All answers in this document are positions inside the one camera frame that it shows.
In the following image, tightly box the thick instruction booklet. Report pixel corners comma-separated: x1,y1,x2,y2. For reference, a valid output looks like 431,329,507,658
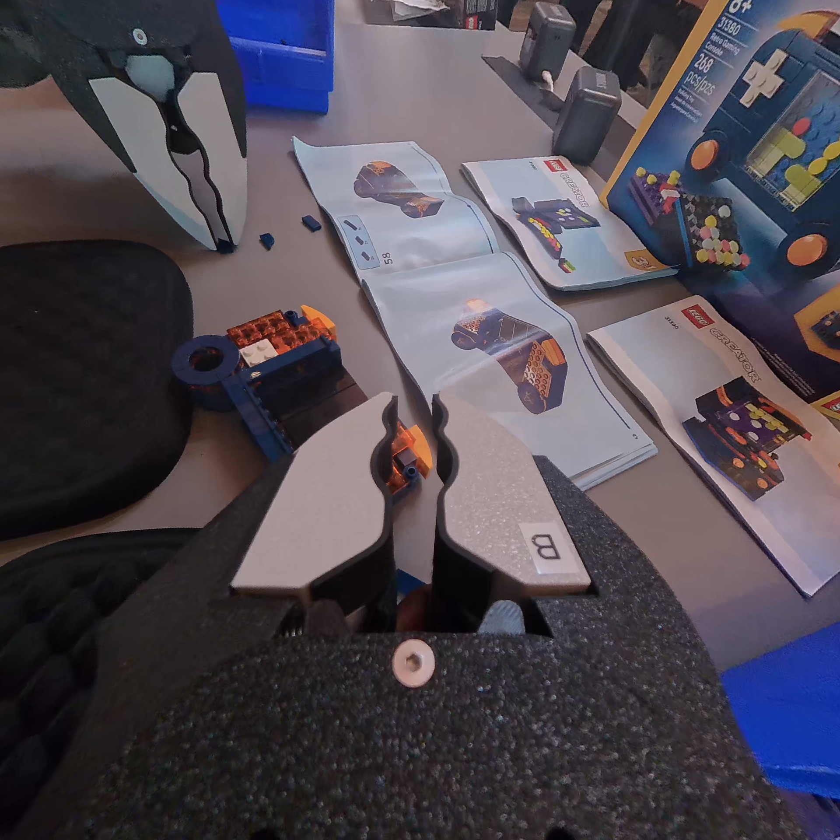
292,136,659,492

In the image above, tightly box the blue yellow toy brick box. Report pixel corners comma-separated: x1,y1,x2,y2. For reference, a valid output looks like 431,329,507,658
600,0,840,421

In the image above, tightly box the dark grey box device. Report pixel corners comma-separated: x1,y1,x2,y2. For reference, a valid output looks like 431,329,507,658
520,1,577,80
551,66,623,166

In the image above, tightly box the black wrist rest pad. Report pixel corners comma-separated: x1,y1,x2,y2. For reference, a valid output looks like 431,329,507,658
0,528,217,775
0,239,194,542

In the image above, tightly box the computer cover instruction booklet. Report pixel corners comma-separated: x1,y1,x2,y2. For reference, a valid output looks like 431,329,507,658
461,154,678,291

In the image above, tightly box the black toy brick box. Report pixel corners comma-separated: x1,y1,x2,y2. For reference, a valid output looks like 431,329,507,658
394,0,500,32

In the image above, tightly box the arcade cover instruction booklet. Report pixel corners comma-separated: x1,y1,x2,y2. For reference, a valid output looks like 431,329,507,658
585,295,840,598

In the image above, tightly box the dark blue orange brick model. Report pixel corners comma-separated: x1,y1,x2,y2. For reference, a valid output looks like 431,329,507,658
172,305,434,506

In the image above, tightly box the blue plastic bin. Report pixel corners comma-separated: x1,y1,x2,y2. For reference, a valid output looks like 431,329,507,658
215,0,336,116
718,650,840,798

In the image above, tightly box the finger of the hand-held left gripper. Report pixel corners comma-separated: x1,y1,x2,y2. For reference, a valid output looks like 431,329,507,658
172,69,249,247
87,72,221,253

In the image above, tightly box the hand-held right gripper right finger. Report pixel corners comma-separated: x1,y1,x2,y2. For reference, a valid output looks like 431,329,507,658
432,391,593,599

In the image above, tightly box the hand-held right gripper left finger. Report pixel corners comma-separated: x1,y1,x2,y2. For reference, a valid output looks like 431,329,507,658
230,392,401,610

